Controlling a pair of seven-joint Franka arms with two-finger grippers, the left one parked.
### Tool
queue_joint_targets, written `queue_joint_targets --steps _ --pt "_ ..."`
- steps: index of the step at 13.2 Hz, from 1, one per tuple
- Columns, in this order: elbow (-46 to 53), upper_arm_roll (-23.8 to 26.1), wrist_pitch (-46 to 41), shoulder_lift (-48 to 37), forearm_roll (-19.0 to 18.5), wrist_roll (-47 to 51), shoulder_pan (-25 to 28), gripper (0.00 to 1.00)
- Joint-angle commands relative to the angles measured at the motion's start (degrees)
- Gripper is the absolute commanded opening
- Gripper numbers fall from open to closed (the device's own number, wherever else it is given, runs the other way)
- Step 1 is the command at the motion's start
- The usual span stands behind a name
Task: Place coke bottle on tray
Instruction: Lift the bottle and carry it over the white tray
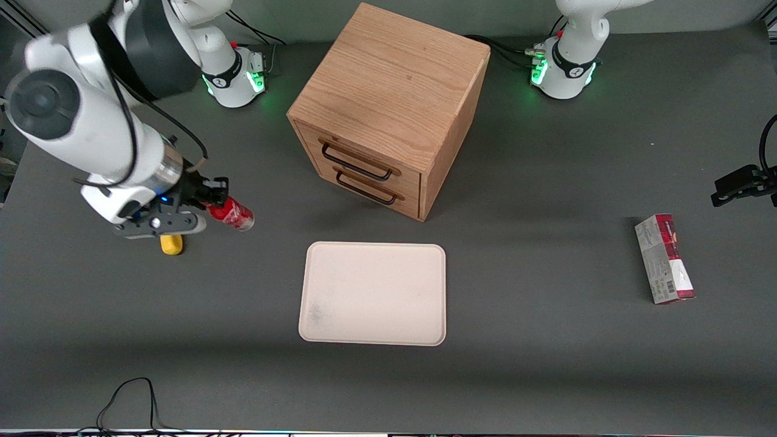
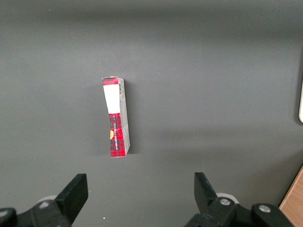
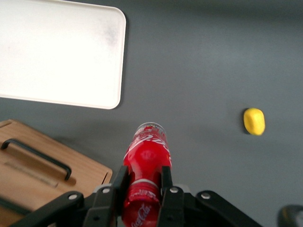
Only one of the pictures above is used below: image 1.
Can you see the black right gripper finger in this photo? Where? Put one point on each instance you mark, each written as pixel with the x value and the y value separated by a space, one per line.
pixel 200 204
pixel 217 188

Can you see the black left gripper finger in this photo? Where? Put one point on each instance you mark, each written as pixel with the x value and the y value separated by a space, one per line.
pixel 737 178
pixel 731 196

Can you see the beige rectangular tray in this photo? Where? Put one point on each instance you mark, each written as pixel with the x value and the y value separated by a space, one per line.
pixel 373 294

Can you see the wooden drawer front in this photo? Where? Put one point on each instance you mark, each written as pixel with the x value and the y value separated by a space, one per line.
pixel 364 159
pixel 379 197

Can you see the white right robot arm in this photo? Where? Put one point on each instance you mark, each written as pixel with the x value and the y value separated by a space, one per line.
pixel 91 121

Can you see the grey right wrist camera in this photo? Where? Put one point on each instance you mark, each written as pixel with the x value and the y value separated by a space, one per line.
pixel 164 223

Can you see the yellow lemon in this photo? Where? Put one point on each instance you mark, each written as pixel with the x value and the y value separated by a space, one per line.
pixel 172 244

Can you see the red coke bottle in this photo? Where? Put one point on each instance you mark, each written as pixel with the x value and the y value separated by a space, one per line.
pixel 235 214

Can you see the grey and red carton box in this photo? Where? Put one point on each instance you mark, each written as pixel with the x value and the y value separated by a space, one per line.
pixel 665 261

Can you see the wooden drawer cabinet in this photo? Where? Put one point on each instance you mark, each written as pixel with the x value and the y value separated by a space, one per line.
pixel 394 79

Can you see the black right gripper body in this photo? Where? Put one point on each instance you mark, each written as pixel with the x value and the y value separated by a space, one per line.
pixel 195 189

